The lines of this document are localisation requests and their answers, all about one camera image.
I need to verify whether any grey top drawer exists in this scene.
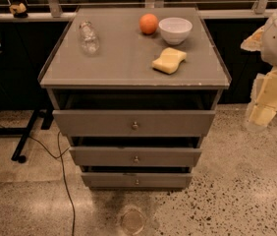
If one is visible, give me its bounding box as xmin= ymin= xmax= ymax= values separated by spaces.
xmin=53 ymin=110 xmax=215 ymax=137

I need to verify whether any white bowl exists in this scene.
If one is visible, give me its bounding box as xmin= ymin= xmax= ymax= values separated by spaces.
xmin=159 ymin=18 xmax=193 ymax=45

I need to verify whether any orange fruit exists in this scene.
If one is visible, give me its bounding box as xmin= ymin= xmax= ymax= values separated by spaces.
xmin=139 ymin=14 xmax=158 ymax=34

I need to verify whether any metal window railing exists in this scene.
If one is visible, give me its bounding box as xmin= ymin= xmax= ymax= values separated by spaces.
xmin=0 ymin=0 xmax=277 ymax=22

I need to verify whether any black desk leg frame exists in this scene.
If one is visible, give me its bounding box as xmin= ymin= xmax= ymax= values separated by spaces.
xmin=0 ymin=109 xmax=53 ymax=163

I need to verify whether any clear plastic bottle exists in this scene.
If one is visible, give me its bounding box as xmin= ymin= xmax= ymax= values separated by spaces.
xmin=79 ymin=21 xmax=99 ymax=55

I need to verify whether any yellow sponge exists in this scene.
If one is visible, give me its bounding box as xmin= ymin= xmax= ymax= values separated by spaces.
xmin=152 ymin=47 xmax=187 ymax=75

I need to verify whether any small yellow black object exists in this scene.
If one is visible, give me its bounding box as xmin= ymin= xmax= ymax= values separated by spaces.
xmin=9 ymin=2 xmax=28 ymax=18

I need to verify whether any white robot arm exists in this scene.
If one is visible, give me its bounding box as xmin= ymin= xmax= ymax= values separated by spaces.
xmin=241 ymin=9 xmax=277 ymax=131

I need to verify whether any black floor cable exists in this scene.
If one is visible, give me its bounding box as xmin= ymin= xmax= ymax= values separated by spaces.
xmin=0 ymin=111 xmax=77 ymax=236

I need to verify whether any grey drawer cabinet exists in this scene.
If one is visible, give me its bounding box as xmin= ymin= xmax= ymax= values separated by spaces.
xmin=37 ymin=6 xmax=233 ymax=191

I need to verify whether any round floor drain cover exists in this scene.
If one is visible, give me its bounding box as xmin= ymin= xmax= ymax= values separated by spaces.
xmin=120 ymin=208 xmax=145 ymax=236

